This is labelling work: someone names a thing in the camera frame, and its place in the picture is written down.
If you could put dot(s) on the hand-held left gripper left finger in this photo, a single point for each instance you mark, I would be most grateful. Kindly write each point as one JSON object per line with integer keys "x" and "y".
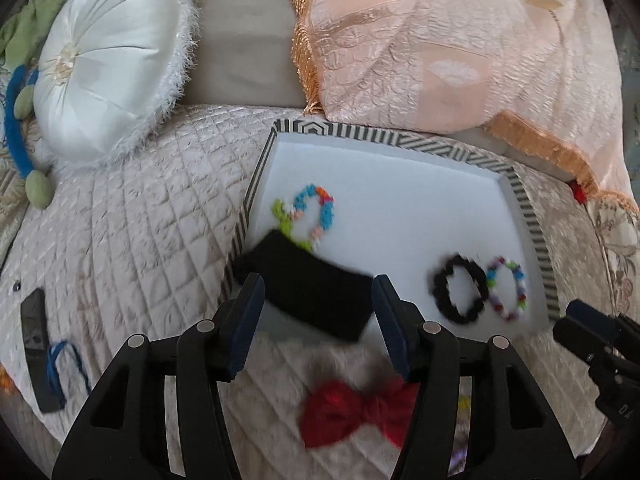
{"x": 247, "y": 321}

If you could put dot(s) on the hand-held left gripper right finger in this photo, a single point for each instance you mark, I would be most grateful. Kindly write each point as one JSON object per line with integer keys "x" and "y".
{"x": 390, "y": 321}

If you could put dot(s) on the white round satin pillow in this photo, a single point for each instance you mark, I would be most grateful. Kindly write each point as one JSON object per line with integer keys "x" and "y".
{"x": 100, "y": 65}

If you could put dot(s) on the striped rim white tray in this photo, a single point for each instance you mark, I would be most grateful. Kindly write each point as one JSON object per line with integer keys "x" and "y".
{"x": 400, "y": 200}

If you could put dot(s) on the red bow hair clip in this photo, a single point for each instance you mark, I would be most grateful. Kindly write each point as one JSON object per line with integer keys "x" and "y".
{"x": 350, "y": 412}

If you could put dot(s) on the beige quilted bedspread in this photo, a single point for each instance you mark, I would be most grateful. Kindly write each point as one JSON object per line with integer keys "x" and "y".
{"x": 135, "y": 240}

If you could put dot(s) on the peach brocade pillow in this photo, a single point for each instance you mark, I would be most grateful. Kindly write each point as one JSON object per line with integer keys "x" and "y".
{"x": 450, "y": 50}

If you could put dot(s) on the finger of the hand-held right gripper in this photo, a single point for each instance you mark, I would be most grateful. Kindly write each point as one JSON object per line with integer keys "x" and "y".
{"x": 572, "y": 337}
{"x": 595, "y": 321}

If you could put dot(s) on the small red tassel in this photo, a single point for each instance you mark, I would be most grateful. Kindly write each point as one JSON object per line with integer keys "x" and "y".
{"x": 578, "y": 193}

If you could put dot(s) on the floral beige cloth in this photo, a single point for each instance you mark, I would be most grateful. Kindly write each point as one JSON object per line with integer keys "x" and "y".
{"x": 617, "y": 250}

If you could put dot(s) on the black remote control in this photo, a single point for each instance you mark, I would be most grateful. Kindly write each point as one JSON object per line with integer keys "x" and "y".
{"x": 36, "y": 350}

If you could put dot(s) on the green plush toy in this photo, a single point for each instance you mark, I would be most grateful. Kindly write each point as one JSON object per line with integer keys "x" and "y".
{"x": 30, "y": 20}

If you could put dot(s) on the black fabric pouch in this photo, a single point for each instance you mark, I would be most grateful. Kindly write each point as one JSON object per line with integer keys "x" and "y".
{"x": 310, "y": 292}

